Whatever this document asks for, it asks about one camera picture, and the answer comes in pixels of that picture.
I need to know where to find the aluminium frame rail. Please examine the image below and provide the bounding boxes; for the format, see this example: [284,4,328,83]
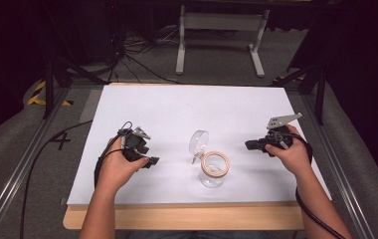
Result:
[301,94,377,239]
[0,87,72,239]

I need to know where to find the person's left hand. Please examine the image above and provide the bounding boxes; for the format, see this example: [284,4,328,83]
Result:
[96,136,150,193]

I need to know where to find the clear hinged jar lid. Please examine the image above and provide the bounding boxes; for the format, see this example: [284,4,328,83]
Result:
[188,129,210,165]

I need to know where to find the person's right hand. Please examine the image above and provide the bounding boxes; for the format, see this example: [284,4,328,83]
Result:
[265,124,312,178]

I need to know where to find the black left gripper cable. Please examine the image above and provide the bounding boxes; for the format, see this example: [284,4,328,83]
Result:
[19,119,125,239]

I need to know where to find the clear glass jar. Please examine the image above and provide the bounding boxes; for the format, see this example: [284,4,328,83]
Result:
[198,150,231,189]

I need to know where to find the black floor cables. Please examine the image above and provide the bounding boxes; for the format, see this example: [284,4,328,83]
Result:
[106,29,182,86]

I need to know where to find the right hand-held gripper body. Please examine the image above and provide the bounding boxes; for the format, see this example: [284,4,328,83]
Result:
[260,113,303,157]

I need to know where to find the white table cover sheet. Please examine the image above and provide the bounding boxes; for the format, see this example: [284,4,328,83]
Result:
[67,85,332,207]

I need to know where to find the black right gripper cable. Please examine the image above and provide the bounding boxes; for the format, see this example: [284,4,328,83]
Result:
[287,131,346,239]

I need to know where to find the black tripod stand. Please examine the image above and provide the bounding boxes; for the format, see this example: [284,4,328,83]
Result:
[270,63,327,126]
[43,49,108,120]

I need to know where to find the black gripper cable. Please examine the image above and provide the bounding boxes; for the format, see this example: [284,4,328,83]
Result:
[19,119,125,239]
[287,131,346,239]

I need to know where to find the white metal stand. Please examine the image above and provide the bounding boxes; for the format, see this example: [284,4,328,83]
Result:
[175,5,271,79]

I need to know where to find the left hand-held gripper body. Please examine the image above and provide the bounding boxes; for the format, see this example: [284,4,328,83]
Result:
[117,120,152,163]

